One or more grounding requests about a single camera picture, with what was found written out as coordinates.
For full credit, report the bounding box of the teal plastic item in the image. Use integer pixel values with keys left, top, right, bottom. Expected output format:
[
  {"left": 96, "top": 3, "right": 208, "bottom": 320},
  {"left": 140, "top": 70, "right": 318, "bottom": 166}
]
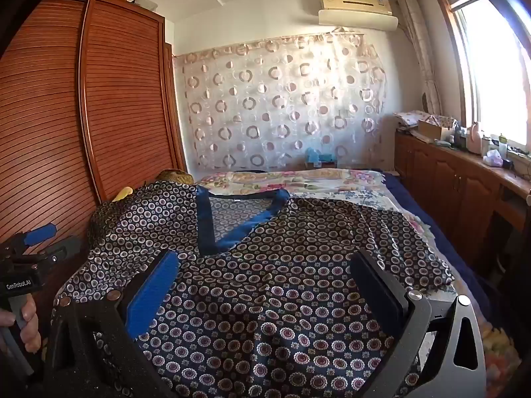
[{"left": 305, "top": 148, "right": 337, "bottom": 167}]

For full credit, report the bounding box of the folded floral cloth pile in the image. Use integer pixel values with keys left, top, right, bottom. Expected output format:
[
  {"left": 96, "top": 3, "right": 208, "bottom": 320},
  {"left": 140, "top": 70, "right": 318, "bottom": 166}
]
[{"left": 393, "top": 110, "right": 457, "bottom": 129}]

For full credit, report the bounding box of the woven straw pillow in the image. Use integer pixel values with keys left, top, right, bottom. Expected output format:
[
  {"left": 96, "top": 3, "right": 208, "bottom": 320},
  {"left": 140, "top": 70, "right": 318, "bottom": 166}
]
[{"left": 158, "top": 168, "right": 195, "bottom": 184}]

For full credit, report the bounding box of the yellow fluffy cloth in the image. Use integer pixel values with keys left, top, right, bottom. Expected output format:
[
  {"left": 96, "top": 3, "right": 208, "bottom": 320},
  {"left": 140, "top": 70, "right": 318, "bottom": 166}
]
[{"left": 483, "top": 327, "right": 520, "bottom": 376}]

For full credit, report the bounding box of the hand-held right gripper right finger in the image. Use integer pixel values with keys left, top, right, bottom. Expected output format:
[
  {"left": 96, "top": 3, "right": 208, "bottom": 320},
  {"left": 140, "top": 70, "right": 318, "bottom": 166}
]
[{"left": 350, "top": 249, "right": 487, "bottom": 398}]

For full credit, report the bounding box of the wooden sideboard cabinet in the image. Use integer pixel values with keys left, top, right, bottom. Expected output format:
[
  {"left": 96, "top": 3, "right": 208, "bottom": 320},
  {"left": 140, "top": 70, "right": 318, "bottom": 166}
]
[{"left": 393, "top": 130, "right": 531, "bottom": 283}]

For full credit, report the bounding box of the dark blue circle-patterned shirt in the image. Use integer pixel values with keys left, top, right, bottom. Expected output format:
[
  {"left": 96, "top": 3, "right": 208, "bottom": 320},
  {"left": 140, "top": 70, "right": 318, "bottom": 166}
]
[{"left": 50, "top": 180, "right": 455, "bottom": 398}]

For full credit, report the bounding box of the person's left hand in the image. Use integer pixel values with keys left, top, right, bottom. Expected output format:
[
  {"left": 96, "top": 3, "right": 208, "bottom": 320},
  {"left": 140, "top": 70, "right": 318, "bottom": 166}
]
[{"left": 0, "top": 300, "right": 42, "bottom": 354}]

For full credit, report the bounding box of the tied window curtain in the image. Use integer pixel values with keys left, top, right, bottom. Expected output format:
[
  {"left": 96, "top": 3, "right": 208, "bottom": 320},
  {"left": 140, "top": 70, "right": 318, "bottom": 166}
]
[{"left": 396, "top": 0, "right": 444, "bottom": 117}]

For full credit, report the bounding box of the pink bottle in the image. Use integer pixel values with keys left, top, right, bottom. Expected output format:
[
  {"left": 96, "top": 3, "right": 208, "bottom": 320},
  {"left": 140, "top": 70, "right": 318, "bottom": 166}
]
[{"left": 467, "top": 122, "right": 483, "bottom": 154}]

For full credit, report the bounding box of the wooden slatted wardrobe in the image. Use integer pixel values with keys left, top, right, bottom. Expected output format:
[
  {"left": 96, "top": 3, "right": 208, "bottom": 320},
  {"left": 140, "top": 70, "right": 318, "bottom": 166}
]
[{"left": 0, "top": 0, "right": 187, "bottom": 299}]

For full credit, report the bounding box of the cream air conditioner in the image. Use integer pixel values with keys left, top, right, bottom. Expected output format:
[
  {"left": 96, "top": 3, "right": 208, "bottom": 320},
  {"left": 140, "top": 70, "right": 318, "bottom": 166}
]
[{"left": 320, "top": 0, "right": 394, "bottom": 14}]

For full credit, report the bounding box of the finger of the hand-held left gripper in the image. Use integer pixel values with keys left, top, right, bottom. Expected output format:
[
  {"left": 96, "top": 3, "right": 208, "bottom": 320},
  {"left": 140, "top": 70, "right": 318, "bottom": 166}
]
[
  {"left": 10, "top": 223, "right": 58, "bottom": 254},
  {"left": 41, "top": 235, "right": 82, "bottom": 264}
]

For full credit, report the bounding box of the sheer circle-patterned curtain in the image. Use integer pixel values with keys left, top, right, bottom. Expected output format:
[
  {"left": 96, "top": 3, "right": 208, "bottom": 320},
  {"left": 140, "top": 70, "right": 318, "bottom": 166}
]
[{"left": 173, "top": 33, "right": 387, "bottom": 171}]

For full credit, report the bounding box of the dark blue blanket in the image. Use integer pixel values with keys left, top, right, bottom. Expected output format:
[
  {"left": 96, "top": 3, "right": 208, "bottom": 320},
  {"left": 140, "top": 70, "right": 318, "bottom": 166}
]
[{"left": 373, "top": 170, "right": 490, "bottom": 320}]

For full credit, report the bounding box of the cardboard box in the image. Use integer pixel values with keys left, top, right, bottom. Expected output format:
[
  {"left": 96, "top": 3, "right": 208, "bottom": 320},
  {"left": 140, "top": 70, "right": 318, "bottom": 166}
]
[{"left": 417, "top": 119, "right": 455, "bottom": 141}]

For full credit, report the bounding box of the window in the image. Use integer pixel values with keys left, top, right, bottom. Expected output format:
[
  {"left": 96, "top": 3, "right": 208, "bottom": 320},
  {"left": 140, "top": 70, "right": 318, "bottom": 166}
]
[{"left": 431, "top": 0, "right": 531, "bottom": 150}]

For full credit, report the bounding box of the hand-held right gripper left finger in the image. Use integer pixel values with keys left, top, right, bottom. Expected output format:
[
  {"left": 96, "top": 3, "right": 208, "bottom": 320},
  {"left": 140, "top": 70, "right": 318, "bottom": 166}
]
[{"left": 43, "top": 250, "right": 180, "bottom": 398}]

